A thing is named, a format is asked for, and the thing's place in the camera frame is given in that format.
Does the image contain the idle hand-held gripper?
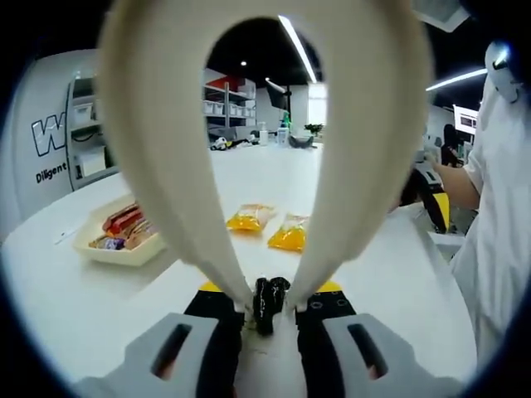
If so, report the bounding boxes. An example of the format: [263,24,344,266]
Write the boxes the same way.
[209,134,255,152]

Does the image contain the ceiling air conditioner vent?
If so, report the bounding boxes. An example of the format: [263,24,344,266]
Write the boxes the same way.
[414,0,473,33]

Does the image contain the grey shelf unit with boxes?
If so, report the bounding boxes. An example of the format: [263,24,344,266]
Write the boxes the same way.
[202,76,257,130]

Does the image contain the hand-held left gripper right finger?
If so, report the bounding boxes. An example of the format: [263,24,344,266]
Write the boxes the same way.
[293,280,458,398]

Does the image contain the wall screen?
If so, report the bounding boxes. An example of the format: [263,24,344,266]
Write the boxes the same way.
[451,103,481,134]

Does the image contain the group of ceiling spotlights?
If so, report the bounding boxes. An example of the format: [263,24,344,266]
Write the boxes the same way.
[239,60,271,83]

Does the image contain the large white carton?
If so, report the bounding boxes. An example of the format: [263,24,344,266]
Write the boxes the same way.
[76,147,108,177]

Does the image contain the ceiling strip light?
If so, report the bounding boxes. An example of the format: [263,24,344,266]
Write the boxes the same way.
[425,68,490,92]
[277,15,319,83]

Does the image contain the bright window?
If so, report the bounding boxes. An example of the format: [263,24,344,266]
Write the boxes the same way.
[307,81,329,125]

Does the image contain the long red snack bar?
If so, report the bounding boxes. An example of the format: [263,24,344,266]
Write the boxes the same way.
[102,204,145,233]

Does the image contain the small black glossy item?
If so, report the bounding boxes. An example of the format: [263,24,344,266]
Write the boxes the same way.
[251,276,291,336]

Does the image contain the yellow pastry food packet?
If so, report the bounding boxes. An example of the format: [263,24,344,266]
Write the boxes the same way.
[267,213,311,253]
[226,202,278,236]

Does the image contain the white storage box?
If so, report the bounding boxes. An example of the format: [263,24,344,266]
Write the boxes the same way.
[72,103,99,124]

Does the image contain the person in white shirt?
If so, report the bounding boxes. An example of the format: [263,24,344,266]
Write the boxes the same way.
[450,74,531,374]

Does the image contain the grey metal shelf unit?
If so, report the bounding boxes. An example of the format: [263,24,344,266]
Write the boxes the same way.
[66,74,122,192]

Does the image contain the cream plastic food tongs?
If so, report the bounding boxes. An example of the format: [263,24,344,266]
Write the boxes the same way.
[95,0,436,314]

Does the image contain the cream hexagonal container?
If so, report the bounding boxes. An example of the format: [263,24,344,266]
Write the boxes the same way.
[73,194,169,267]

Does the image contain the white neck-worn device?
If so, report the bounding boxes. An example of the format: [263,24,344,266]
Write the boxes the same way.
[484,39,527,104]

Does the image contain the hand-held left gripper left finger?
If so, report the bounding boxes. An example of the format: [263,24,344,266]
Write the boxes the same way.
[78,280,246,398]

